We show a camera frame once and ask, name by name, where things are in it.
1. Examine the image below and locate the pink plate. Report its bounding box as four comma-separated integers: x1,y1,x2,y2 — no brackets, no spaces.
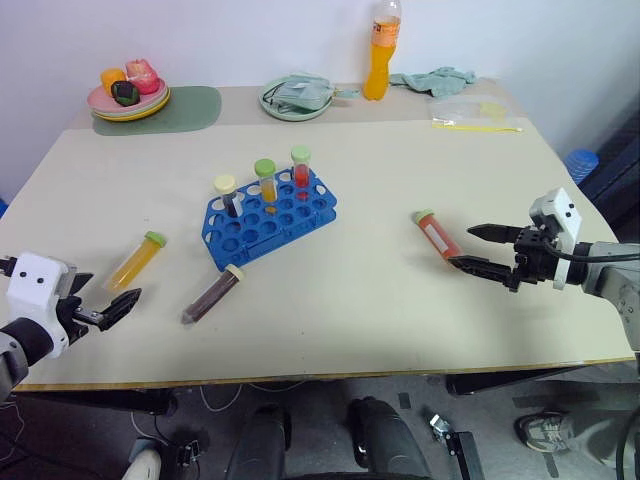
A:
87,81,168,114

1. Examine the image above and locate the dark green toy fruit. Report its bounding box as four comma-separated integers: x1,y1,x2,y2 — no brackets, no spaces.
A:
110,80,141,108

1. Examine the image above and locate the orange soda bottle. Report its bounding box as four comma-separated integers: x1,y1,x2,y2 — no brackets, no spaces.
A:
362,0,404,102

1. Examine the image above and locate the grey sneaker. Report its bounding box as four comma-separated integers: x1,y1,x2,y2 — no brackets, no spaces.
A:
514,410,577,454

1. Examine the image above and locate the blue plastic stool stack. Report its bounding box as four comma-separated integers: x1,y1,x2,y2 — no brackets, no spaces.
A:
564,147,600,187

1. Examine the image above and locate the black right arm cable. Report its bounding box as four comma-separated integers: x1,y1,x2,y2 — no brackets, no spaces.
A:
543,240,640,262

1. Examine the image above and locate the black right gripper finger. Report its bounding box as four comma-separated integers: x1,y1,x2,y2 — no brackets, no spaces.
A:
447,255,517,288
465,223,526,245

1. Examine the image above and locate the small black floor device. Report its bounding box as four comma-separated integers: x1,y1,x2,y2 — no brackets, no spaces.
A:
172,438,203,466

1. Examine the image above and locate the stack of plates with food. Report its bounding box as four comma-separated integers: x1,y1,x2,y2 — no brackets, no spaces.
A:
89,85,170,119

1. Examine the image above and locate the red liquid tube green cap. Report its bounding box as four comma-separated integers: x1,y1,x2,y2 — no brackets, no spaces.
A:
412,209,464,262
290,144,313,201

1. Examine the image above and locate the white shoe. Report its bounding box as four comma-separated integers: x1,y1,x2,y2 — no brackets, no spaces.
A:
124,436,164,480

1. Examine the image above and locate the white floor cable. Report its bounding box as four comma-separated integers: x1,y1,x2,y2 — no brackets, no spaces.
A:
198,383,243,410

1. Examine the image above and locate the blue test tube rack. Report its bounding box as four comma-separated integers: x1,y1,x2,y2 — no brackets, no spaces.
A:
201,167,339,274

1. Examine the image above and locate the pink red toy fruit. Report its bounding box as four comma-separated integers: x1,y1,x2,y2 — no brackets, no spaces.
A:
124,58,164,96

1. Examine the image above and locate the dark rounded shape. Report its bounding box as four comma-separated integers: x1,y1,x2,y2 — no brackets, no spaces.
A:
225,403,293,480
346,396,434,480

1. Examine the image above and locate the mint green zip pouch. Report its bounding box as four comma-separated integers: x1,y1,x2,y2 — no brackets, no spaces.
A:
263,72,361,112

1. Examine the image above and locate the orange toy fruit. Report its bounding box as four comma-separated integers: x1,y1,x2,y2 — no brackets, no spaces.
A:
99,68,128,98

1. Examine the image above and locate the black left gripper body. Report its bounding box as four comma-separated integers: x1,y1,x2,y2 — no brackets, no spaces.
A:
54,294,104,347

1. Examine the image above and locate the clear zip plastic bag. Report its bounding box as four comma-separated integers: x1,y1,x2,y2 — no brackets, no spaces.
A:
430,94,526,135

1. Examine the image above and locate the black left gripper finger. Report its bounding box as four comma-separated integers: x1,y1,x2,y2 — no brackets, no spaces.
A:
97,287,143,332
70,272,95,298

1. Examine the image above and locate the yellow liquid tube green cap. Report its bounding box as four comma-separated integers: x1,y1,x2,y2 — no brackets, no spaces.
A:
102,230,168,294
253,158,280,215

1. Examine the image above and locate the black table frame bar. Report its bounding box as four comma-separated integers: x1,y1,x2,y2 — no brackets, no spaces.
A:
13,387,180,417
445,366,597,397

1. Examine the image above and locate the black furniture panel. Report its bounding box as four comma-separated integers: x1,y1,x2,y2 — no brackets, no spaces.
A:
578,112,640,244

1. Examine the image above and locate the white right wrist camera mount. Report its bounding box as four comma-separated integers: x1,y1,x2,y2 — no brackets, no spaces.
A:
529,187,584,292

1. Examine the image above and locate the dark liquid tube cream cap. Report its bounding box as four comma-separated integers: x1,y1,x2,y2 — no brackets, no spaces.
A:
213,174,245,220
180,264,247,327

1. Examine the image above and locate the black metal caster bracket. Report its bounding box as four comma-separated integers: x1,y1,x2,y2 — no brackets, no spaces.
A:
427,412,485,480

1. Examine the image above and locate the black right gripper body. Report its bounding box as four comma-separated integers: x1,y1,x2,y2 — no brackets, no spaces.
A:
505,224,562,294

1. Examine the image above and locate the mint green cloth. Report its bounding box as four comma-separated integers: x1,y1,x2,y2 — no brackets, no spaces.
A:
389,65,478,99

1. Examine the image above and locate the green placemat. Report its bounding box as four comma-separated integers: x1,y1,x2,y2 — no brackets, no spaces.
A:
91,85,223,137

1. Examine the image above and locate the yellow plate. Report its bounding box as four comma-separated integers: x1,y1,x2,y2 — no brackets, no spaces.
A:
91,89,172,124

